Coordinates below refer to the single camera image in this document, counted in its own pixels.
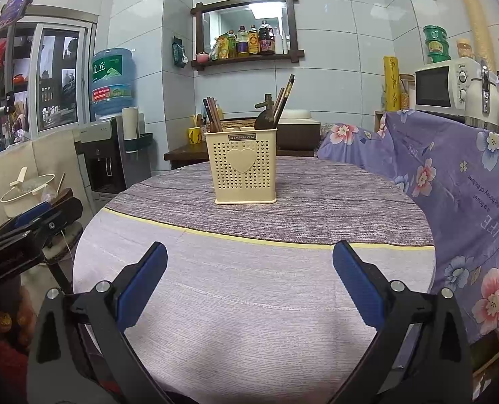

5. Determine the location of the clear oil bottle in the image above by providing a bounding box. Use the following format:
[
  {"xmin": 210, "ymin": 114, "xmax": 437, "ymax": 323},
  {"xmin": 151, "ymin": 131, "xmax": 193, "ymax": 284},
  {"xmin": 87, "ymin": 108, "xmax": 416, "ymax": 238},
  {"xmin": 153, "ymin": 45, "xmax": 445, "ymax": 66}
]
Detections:
[{"xmin": 237, "ymin": 25, "xmax": 250, "ymax": 57}]

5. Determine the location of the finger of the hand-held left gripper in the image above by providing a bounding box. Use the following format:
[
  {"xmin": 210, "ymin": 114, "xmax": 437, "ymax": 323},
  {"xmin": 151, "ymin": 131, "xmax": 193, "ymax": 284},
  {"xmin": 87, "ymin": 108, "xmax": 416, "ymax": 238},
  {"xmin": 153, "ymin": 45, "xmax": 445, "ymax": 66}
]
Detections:
[
  {"xmin": 20, "ymin": 197, "xmax": 85, "ymax": 245},
  {"xmin": 0, "ymin": 201, "xmax": 54, "ymax": 237}
]

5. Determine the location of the white thermos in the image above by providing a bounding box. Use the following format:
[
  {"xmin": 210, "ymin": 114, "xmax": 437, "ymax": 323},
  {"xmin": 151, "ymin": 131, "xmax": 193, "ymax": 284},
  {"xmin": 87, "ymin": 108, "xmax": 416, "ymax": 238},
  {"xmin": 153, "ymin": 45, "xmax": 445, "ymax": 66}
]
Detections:
[{"xmin": 464, "ymin": 60, "xmax": 499, "ymax": 131}]

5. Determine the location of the teal cup holder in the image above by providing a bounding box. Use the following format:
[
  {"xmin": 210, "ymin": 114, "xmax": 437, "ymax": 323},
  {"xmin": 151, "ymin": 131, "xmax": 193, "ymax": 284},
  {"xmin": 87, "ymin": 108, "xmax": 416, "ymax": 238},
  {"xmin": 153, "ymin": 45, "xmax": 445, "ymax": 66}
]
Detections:
[{"xmin": 121, "ymin": 132, "xmax": 154, "ymax": 152}]

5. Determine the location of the white pot with lid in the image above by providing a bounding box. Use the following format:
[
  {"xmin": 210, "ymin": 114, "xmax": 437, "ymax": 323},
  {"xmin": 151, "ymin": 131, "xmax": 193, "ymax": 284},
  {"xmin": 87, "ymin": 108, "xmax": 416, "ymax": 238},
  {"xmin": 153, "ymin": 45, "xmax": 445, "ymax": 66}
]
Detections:
[{"xmin": 0, "ymin": 167, "xmax": 62, "ymax": 220}]

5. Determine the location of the long sleeve of paper cups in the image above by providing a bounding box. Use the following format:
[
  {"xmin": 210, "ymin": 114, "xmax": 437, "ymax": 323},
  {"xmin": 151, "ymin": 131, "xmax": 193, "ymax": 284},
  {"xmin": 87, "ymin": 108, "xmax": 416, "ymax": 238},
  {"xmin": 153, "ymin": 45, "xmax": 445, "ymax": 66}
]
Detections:
[{"xmin": 452, "ymin": 0, "xmax": 499, "ymax": 72}]

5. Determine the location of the green hanging packet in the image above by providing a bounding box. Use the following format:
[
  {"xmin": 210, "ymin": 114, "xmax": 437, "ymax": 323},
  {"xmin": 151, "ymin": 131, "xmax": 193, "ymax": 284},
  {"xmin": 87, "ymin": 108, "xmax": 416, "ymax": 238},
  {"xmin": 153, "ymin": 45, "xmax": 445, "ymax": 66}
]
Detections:
[{"xmin": 172, "ymin": 36, "xmax": 189, "ymax": 68}]

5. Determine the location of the brown wooden chopstick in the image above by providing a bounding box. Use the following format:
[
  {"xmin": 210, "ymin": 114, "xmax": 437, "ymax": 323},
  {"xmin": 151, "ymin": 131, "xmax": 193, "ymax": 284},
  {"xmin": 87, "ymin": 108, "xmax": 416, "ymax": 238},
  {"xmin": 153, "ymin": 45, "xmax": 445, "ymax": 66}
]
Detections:
[
  {"xmin": 272, "ymin": 88, "xmax": 286, "ymax": 121},
  {"xmin": 206, "ymin": 98, "xmax": 219, "ymax": 133},
  {"xmin": 211, "ymin": 97, "xmax": 224, "ymax": 132}
]

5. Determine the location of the water dispenser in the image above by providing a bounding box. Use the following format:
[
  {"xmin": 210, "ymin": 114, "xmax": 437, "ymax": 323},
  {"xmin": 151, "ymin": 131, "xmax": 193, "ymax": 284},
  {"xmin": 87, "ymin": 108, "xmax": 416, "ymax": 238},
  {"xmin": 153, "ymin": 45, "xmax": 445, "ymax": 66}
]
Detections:
[{"xmin": 75, "ymin": 115, "xmax": 153, "ymax": 203}]

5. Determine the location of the green instant noodle bowl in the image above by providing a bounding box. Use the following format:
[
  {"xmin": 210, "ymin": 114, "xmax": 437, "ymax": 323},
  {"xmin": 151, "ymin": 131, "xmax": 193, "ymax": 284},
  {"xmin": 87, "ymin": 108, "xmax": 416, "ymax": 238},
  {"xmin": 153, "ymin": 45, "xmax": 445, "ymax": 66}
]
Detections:
[
  {"xmin": 425, "ymin": 41, "xmax": 452, "ymax": 64},
  {"xmin": 423, "ymin": 25, "xmax": 449, "ymax": 43}
]

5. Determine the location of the dark soy sauce bottle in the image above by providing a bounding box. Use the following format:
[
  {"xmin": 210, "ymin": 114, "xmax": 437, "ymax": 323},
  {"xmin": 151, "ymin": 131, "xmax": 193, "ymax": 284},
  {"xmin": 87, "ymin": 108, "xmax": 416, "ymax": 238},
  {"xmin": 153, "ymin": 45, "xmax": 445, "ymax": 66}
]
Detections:
[{"xmin": 258, "ymin": 20, "xmax": 275, "ymax": 55}]

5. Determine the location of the white microwave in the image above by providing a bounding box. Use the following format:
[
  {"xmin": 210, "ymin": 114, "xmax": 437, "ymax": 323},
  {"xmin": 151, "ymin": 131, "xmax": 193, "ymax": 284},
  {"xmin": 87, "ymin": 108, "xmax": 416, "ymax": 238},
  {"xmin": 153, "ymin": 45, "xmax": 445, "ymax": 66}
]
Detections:
[{"xmin": 413, "ymin": 59, "xmax": 492, "ymax": 125}]

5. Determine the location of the black chopstick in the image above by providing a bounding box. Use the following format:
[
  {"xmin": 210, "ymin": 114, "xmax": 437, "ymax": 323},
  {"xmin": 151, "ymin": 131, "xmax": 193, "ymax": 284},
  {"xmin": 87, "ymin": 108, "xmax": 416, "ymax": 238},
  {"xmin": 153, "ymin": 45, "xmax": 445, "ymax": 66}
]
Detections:
[{"xmin": 275, "ymin": 74, "xmax": 296, "ymax": 124}]

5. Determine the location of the beige perforated utensil holder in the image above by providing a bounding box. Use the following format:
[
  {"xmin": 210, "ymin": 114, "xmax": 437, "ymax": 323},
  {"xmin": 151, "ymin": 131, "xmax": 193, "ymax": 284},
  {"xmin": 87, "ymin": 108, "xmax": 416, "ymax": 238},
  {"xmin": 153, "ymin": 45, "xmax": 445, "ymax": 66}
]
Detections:
[{"xmin": 203, "ymin": 127, "xmax": 278, "ymax": 205}]

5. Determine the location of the brown wooden spoon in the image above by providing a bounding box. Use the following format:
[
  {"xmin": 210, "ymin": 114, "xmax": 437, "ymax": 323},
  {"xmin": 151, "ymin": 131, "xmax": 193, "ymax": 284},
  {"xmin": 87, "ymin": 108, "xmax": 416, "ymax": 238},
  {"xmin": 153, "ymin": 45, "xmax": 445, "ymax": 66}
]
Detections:
[{"xmin": 254, "ymin": 107, "xmax": 275, "ymax": 130}]

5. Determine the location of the purple floral cloth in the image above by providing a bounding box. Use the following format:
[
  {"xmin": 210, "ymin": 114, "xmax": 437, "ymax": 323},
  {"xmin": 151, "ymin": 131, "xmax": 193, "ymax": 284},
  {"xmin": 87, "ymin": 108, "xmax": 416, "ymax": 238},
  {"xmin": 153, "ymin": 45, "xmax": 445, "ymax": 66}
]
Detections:
[{"xmin": 317, "ymin": 109, "xmax": 499, "ymax": 346}]

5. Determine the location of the window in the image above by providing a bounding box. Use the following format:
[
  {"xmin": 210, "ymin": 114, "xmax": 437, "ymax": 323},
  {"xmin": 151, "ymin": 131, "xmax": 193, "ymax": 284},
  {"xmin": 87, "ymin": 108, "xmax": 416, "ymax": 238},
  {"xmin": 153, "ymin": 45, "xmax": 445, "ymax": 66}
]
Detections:
[{"xmin": 0, "ymin": 6, "xmax": 99, "ymax": 158}]

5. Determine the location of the wooden framed mirror shelf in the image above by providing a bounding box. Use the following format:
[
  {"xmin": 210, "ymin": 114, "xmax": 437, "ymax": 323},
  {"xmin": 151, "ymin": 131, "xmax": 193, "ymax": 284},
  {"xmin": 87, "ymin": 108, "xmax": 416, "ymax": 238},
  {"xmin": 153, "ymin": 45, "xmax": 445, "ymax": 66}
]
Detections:
[{"xmin": 191, "ymin": 0, "xmax": 306, "ymax": 71}]

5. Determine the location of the blue water jug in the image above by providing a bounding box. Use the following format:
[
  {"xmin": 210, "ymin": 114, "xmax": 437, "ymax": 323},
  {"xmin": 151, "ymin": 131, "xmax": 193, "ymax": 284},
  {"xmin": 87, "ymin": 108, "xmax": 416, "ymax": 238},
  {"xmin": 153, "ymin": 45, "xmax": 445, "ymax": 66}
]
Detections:
[{"xmin": 90, "ymin": 47, "xmax": 136, "ymax": 121}]

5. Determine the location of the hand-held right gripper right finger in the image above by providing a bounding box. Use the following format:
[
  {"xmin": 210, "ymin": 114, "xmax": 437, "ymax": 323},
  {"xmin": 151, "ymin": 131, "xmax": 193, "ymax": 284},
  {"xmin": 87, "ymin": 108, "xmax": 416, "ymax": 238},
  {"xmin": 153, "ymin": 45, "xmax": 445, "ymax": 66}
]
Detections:
[{"xmin": 333, "ymin": 240, "xmax": 473, "ymax": 404}]

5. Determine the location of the dark wooden counter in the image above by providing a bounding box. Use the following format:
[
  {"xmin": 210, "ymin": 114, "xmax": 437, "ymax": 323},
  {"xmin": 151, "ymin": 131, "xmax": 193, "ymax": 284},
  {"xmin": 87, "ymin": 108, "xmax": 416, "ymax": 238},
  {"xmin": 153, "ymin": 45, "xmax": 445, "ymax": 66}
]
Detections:
[{"xmin": 164, "ymin": 143, "xmax": 318, "ymax": 171}]

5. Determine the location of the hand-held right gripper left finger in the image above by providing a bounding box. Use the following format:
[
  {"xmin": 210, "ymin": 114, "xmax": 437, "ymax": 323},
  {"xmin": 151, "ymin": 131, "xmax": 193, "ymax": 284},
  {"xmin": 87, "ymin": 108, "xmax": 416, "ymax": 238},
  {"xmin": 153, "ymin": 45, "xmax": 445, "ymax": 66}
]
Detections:
[{"xmin": 26, "ymin": 241, "xmax": 168, "ymax": 404}]

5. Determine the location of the stack of paper cups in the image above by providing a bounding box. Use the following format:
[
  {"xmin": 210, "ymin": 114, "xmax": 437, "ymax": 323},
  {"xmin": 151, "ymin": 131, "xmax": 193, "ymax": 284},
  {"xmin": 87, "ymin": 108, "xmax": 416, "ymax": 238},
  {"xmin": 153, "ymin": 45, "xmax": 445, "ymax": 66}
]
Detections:
[{"xmin": 122, "ymin": 106, "xmax": 140, "ymax": 140}]

